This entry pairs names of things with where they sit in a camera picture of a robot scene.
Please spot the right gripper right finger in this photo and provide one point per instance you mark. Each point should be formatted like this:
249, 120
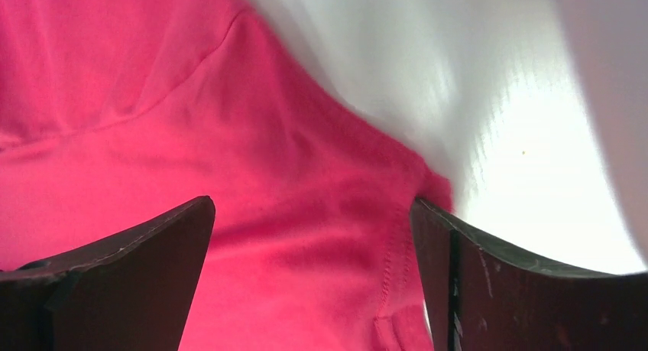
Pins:
484, 293

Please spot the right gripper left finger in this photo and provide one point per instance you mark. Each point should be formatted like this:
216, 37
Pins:
132, 290

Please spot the magenta t shirt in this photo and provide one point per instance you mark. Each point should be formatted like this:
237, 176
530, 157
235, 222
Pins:
114, 111

